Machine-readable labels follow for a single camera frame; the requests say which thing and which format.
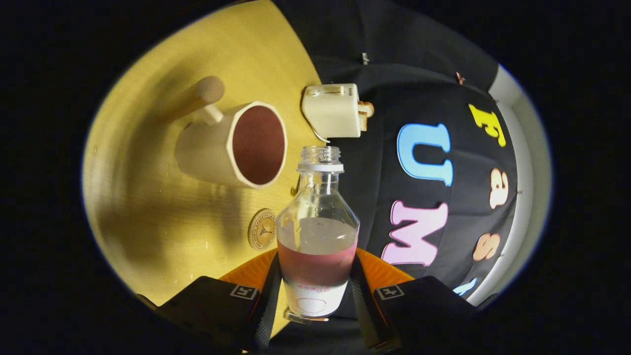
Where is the cream cup wooden handle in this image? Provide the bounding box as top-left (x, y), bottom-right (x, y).
top-left (160, 75), bottom-right (288, 190)

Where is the black backdrop cloth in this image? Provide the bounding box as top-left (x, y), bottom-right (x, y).
top-left (271, 0), bottom-right (518, 296)

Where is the round wooden coaster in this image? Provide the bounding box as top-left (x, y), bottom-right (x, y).
top-left (247, 208), bottom-right (278, 251)

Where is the wooden table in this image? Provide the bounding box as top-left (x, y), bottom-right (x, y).
top-left (81, 0), bottom-right (326, 341)

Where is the cream toaster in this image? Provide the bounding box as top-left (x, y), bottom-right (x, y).
top-left (301, 83), bottom-right (361, 143)

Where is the clear juice bottle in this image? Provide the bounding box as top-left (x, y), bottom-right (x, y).
top-left (276, 145), bottom-right (360, 323)

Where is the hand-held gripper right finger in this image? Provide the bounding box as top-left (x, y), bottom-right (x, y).
top-left (349, 248), bottom-right (486, 353)

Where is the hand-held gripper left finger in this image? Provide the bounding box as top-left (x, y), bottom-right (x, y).
top-left (143, 248), bottom-right (284, 353)

